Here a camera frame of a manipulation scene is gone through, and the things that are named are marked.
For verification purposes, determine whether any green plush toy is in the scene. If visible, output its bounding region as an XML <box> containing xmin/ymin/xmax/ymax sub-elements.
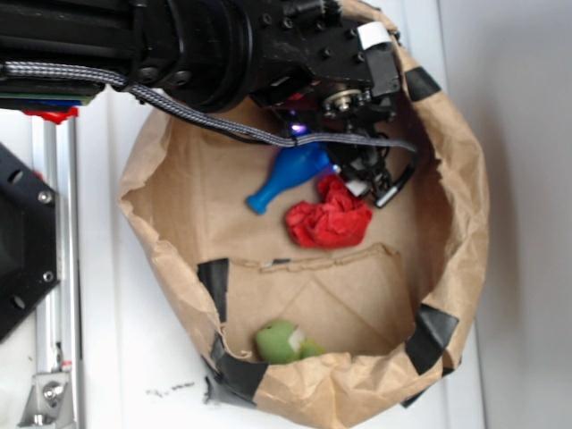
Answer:
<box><xmin>255</xmin><ymin>319</ymin><xmax>324</xmax><ymax>365</ymax></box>

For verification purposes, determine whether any grey braided cable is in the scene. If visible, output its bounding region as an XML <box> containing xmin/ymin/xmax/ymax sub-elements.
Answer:
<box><xmin>2</xmin><ymin>61</ymin><xmax>420</xmax><ymax>209</ymax></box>

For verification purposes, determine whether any aluminium frame rail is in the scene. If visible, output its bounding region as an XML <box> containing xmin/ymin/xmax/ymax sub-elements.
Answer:
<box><xmin>19</xmin><ymin>118</ymin><xmax>84</xmax><ymax>428</ymax></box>

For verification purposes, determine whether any red crumpled cloth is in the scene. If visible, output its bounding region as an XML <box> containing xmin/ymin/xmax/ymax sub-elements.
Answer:
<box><xmin>285</xmin><ymin>174</ymin><xmax>373</xmax><ymax>249</ymax></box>

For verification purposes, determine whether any blue plastic bottle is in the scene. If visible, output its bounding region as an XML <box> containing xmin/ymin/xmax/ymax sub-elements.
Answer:
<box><xmin>246</xmin><ymin>143</ymin><xmax>331</xmax><ymax>215</ymax></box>

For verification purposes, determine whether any red plastic clip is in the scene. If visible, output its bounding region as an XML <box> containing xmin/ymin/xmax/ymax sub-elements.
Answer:
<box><xmin>23</xmin><ymin>106</ymin><xmax>79</xmax><ymax>125</ymax></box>

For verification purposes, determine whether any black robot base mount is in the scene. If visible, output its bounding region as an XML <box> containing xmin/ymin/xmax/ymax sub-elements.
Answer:
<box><xmin>1</xmin><ymin>146</ymin><xmax>58</xmax><ymax>341</ymax></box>

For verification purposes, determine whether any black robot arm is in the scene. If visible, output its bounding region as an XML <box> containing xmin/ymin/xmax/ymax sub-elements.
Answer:
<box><xmin>1</xmin><ymin>1</ymin><xmax>414</xmax><ymax>200</ymax></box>

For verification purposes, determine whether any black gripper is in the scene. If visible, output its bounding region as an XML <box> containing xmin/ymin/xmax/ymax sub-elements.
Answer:
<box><xmin>244</xmin><ymin>1</ymin><xmax>401</xmax><ymax>197</ymax></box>

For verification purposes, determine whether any brown paper bag bin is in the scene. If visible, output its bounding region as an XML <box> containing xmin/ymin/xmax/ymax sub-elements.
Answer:
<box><xmin>119</xmin><ymin>1</ymin><xmax>489</xmax><ymax>428</ymax></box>

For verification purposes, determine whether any metal corner bracket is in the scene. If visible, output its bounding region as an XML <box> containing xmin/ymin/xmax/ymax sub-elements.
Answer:
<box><xmin>16</xmin><ymin>372</ymin><xmax>77</xmax><ymax>429</ymax></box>

